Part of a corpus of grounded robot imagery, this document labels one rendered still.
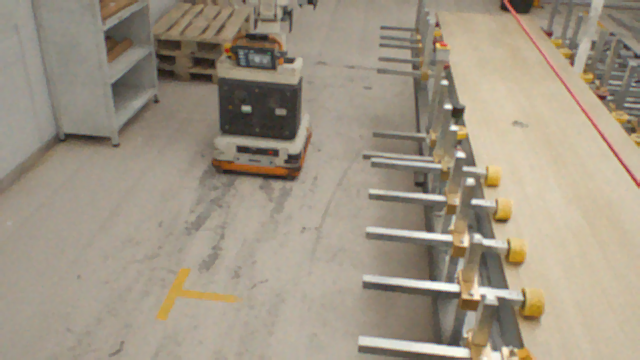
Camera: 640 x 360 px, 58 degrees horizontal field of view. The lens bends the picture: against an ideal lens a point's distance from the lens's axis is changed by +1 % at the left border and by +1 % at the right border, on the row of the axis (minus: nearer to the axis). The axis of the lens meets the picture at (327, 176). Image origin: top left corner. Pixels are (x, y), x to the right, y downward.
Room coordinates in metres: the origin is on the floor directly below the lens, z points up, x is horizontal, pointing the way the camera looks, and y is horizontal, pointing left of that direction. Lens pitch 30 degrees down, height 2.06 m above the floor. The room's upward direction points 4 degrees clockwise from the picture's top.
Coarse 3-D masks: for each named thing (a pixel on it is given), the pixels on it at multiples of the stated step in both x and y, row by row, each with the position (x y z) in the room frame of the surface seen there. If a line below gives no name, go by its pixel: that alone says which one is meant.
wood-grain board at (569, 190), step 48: (480, 48) 3.92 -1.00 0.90; (528, 48) 4.00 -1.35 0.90; (480, 96) 3.01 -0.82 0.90; (528, 96) 3.06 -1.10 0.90; (576, 96) 3.11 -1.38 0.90; (480, 144) 2.40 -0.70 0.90; (528, 144) 2.43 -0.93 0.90; (576, 144) 2.47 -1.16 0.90; (624, 144) 2.50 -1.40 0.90; (528, 192) 1.99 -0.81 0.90; (576, 192) 2.01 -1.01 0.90; (624, 192) 2.04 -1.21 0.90; (528, 240) 1.65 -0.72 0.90; (576, 240) 1.68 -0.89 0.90; (624, 240) 1.70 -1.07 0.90; (576, 288) 1.41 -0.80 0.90; (624, 288) 1.43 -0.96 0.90; (528, 336) 1.19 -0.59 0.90; (576, 336) 1.20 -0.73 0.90; (624, 336) 1.22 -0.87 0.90
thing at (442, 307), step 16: (416, 64) 4.06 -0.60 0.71; (416, 80) 3.76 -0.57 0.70; (416, 96) 3.47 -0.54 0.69; (416, 112) 3.31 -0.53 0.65; (432, 192) 2.27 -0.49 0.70; (432, 208) 2.12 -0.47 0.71; (432, 224) 2.01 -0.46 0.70; (432, 256) 1.79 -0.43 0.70; (432, 272) 1.71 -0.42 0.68; (448, 304) 1.52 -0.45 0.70; (448, 320) 1.44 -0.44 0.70
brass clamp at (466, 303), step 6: (462, 270) 1.38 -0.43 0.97; (456, 276) 1.37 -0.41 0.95; (456, 282) 1.36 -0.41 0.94; (462, 282) 1.32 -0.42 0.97; (468, 282) 1.32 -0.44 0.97; (474, 282) 1.32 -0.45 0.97; (462, 288) 1.29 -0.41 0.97; (468, 288) 1.29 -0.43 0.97; (474, 288) 1.29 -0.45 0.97; (462, 294) 1.27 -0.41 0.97; (474, 294) 1.27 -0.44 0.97; (462, 300) 1.25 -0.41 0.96; (468, 300) 1.25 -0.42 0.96; (474, 300) 1.25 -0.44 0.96; (462, 306) 1.25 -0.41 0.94; (468, 306) 1.25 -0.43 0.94; (474, 306) 1.25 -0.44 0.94
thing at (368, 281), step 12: (372, 276) 1.33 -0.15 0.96; (372, 288) 1.30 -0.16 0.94; (384, 288) 1.30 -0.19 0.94; (396, 288) 1.30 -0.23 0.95; (408, 288) 1.30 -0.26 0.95; (420, 288) 1.30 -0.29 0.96; (432, 288) 1.29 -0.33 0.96; (444, 288) 1.30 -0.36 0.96; (456, 288) 1.30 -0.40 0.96; (480, 288) 1.31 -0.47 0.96; (492, 288) 1.31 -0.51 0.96; (504, 300) 1.28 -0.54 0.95; (516, 300) 1.27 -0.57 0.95
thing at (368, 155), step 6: (366, 156) 2.31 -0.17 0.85; (372, 156) 2.30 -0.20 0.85; (378, 156) 2.30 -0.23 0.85; (384, 156) 2.30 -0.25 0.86; (390, 156) 2.30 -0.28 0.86; (396, 156) 2.30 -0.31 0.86; (402, 156) 2.30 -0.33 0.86; (408, 156) 2.31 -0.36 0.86; (414, 156) 2.31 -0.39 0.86; (420, 156) 2.32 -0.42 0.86; (426, 162) 2.29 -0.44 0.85; (432, 162) 2.29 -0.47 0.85
